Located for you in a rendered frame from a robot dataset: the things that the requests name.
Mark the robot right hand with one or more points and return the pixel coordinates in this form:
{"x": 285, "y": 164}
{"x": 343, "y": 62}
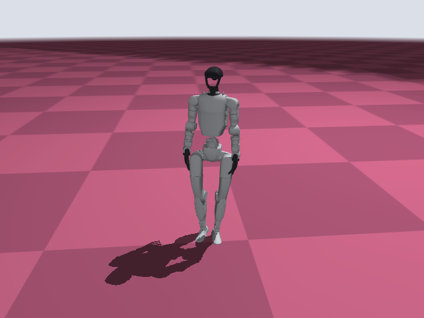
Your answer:
{"x": 186, "y": 157}

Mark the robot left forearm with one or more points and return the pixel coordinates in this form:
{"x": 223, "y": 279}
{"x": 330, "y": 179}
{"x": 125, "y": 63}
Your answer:
{"x": 235, "y": 144}

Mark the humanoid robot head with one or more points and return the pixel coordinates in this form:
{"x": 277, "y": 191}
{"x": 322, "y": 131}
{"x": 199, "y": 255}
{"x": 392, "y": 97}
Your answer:
{"x": 213, "y": 73}

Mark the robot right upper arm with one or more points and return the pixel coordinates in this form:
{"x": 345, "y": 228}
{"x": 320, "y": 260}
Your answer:
{"x": 192, "y": 113}

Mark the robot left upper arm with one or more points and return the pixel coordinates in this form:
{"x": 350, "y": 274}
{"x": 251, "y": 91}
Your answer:
{"x": 233, "y": 105}

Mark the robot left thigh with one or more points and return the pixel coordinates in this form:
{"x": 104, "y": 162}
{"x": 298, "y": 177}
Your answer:
{"x": 224, "y": 177}

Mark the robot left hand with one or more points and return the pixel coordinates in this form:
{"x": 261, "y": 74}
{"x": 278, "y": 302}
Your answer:
{"x": 235, "y": 162}

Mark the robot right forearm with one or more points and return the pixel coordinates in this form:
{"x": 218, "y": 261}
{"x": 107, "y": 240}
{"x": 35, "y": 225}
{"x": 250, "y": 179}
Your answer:
{"x": 188, "y": 140}

